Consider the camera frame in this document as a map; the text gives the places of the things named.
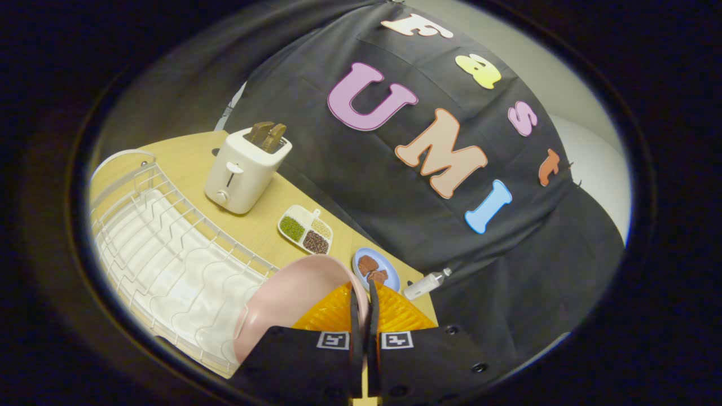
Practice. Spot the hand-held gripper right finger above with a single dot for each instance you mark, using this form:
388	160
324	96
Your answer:
373	344

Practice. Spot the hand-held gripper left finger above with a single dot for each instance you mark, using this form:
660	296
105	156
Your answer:
356	344

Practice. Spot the pink plate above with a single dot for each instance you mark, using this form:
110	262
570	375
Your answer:
287	293

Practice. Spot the small blue plate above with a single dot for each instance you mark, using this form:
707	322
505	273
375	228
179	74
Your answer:
391	270

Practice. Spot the white divided dish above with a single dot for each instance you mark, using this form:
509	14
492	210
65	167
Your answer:
300	217

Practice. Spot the brown cake piece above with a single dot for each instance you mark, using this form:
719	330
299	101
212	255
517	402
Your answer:
368	264
379	277

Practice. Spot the small white bottle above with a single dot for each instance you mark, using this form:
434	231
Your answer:
423	285

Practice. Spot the heap of dark red beans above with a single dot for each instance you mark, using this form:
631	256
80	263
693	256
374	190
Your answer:
315	242

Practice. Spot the heap of beige beans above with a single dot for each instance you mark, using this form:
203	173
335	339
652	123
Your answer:
321	227

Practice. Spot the black backdrop cloth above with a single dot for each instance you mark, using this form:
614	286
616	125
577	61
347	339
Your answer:
395	214

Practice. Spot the heap of green beans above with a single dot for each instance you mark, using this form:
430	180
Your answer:
292	228

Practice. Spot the white toaster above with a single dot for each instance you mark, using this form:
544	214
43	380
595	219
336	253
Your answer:
242	175

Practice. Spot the brown toast slice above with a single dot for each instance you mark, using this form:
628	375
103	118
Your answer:
259	132
275	138

